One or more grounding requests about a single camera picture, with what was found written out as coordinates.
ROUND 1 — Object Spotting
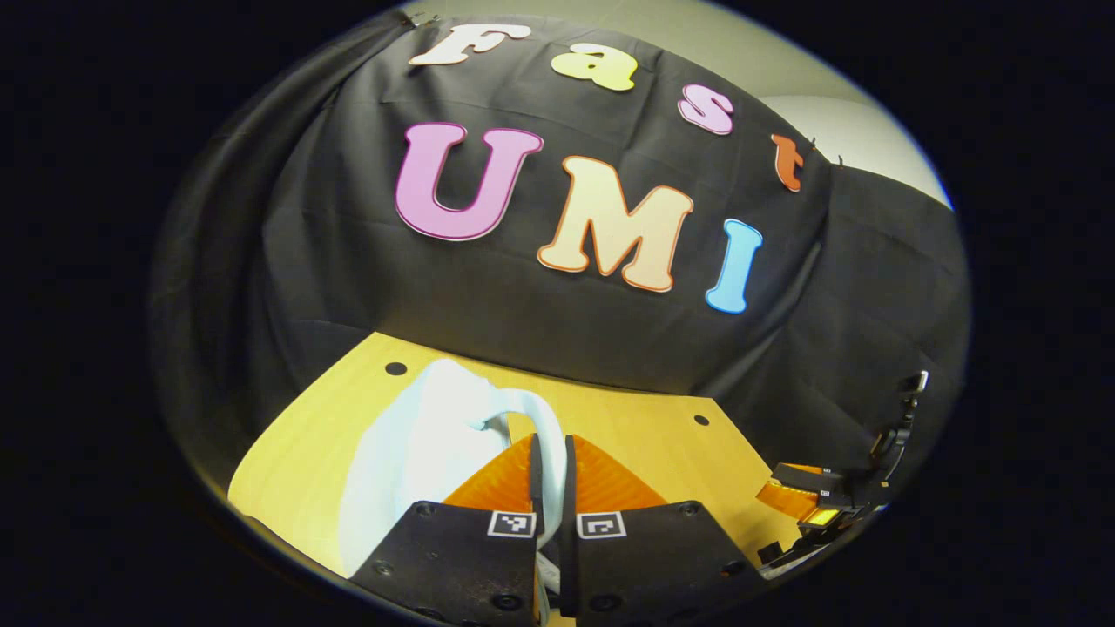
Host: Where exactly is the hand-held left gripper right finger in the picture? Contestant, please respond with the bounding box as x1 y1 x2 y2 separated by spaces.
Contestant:
557 434 769 626

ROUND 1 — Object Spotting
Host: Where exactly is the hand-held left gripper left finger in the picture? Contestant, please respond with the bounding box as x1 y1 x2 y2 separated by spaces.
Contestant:
347 434 546 627

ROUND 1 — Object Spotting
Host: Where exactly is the white and pale blue suitcase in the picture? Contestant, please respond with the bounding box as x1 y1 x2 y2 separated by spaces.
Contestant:
337 358 569 577

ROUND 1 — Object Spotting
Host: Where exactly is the black backdrop cloth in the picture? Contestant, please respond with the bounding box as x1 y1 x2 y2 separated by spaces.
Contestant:
148 4 972 523

